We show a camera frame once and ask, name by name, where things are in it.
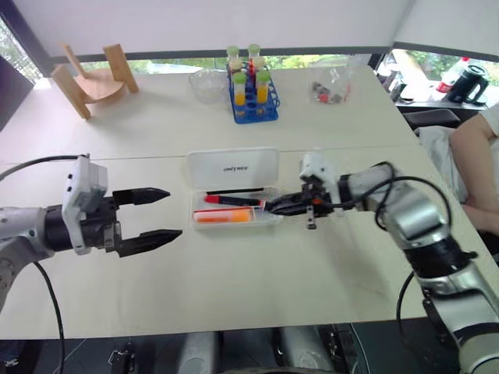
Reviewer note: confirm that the wooden curved rack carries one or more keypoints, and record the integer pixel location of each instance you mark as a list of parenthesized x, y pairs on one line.
[(99, 85)]

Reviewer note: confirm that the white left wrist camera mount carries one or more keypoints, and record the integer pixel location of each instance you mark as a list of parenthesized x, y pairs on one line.
[(74, 195)]

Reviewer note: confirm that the clear white plastic pencil case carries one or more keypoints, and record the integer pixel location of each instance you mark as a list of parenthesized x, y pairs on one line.
[(234, 167)]

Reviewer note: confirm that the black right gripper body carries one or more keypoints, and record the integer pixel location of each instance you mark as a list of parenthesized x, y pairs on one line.
[(317, 202)]

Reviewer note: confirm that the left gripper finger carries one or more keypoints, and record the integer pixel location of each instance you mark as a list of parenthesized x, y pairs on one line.
[(140, 196), (150, 241)]

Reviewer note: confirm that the thin black pen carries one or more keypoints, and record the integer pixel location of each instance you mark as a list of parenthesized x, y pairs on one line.
[(234, 190)]

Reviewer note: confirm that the black chair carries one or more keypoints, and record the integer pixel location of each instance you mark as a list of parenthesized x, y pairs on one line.
[(432, 118)]

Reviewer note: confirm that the black kettle jug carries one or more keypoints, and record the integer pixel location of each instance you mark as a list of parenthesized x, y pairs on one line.
[(466, 83)]

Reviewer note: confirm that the blue test tube rack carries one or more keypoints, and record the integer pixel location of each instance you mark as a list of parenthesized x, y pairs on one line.
[(269, 111)]

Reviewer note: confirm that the clear bag of small parts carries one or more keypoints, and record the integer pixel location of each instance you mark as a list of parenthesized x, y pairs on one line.
[(329, 91)]

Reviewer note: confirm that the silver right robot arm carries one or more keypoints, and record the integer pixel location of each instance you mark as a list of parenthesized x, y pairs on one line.
[(413, 210)]

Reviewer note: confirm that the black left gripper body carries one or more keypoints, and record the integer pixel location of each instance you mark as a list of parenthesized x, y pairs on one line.
[(99, 231)]

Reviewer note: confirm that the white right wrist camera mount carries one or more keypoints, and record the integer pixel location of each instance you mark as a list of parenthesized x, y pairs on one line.
[(316, 167)]

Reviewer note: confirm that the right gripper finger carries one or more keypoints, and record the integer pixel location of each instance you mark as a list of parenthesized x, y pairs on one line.
[(288, 200), (292, 212)]

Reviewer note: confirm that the clear glass bowl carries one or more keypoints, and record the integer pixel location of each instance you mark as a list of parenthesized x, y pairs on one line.
[(206, 87)]

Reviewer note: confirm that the orange highlighter marker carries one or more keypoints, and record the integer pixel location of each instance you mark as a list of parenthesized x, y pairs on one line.
[(226, 216)]

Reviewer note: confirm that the green capped orange liquid tube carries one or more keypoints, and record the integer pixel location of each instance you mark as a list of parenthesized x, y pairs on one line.
[(239, 91), (263, 87)]

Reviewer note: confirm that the white cloth garment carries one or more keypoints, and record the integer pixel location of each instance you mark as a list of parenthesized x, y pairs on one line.
[(436, 152)]

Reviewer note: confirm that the red capped black marker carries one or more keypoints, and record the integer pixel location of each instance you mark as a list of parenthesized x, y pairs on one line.
[(234, 200)]

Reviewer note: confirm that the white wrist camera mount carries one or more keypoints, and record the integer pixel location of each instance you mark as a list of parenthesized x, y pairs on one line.
[(316, 167), (74, 195)]

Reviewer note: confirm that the red and white bottle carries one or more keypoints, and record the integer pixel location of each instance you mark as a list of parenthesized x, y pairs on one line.
[(448, 80)]

